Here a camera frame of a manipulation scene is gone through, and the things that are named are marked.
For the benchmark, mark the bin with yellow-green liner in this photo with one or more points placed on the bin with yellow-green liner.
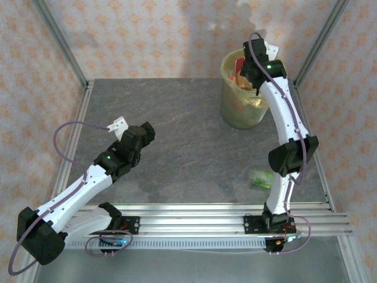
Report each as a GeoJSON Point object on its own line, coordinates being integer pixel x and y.
{"type": "Point", "coordinates": [241, 112]}

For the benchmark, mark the aluminium mounting rail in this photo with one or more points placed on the aluminium mounting rail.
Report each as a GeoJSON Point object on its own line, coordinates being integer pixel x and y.
{"type": "Point", "coordinates": [191, 221]}

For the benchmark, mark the aluminium frame post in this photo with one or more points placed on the aluminium frame post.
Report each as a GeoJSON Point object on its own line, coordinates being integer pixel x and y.
{"type": "Point", "coordinates": [322, 41]}
{"type": "Point", "coordinates": [61, 41]}

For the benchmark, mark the aluminium frame leg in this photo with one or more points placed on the aluminium frame leg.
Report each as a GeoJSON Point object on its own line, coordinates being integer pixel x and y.
{"type": "Point", "coordinates": [353, 262]}
{"type": "Point", "coordinates": [26, 275]}

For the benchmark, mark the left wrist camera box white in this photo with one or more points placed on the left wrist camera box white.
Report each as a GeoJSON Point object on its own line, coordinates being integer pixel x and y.
{"type": "Point", "coordinates": [117, 126]}

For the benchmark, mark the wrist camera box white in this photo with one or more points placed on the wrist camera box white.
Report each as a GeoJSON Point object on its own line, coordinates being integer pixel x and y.
{"type": "Point", "coordinates": [272, 50]}
{"type": "Point", "coordinates": [117, 126]}

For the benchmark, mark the aluminium side rail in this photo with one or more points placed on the aluminium side rail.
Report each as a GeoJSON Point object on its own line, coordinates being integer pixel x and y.
{"type": "Point", "coordinates": [84, 100]}
{"type": "Point", "coordinates": [324, 182]}

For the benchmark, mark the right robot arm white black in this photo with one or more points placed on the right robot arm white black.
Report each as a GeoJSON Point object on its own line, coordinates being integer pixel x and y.
{"type": "Point", "coordinates": [282, 112]}

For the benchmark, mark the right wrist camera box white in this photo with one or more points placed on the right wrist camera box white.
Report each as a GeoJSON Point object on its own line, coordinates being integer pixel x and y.
{"type": "Point", "coordinates": [272, 50]}

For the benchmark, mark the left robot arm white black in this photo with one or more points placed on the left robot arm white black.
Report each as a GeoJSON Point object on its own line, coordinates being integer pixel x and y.
{"type": "Point", "coordinates": [76, 194]}

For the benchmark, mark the green plastic bottle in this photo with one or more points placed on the green plastic bottle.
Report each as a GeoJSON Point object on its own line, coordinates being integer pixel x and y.
{"type": "Point", "coordinates": [263, 179]}

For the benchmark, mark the black controller bracket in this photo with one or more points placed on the black controller bracket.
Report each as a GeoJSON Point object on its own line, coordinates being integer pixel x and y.
{"type": "Point", "coordinates": [274, 246]}
{"type": "Point", "coordinates": [112, 244]}

